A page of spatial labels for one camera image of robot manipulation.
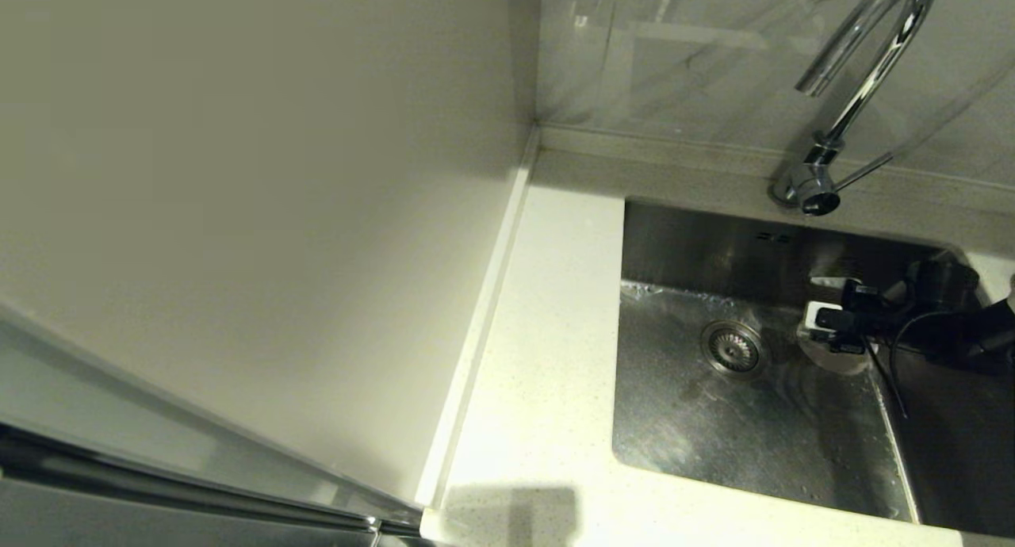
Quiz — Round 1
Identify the pink bowl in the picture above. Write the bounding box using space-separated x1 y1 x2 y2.
797 329 871 376

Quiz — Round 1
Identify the chrome gooseneck faucet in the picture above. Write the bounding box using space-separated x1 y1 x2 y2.
769 0 942 217

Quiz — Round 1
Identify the metal sink drain strainer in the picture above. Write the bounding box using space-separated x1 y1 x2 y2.
700 320 770 381

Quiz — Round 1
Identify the stainless steel sink basin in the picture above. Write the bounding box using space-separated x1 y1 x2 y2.
611 198 1015 536

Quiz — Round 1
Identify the white trim strip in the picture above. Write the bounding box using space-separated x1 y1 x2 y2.
416 131 540 507

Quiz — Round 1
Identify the white tall cabinet side panel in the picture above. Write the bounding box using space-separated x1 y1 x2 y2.
0 0 540 508

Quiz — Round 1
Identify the stainless steel appliance door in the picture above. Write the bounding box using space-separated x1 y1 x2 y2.
0 293 421 547

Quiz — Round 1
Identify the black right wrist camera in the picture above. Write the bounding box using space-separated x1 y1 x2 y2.
904 258 982 314

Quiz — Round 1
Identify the metal appliance door handle bar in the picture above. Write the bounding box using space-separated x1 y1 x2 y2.
0 424 421 537

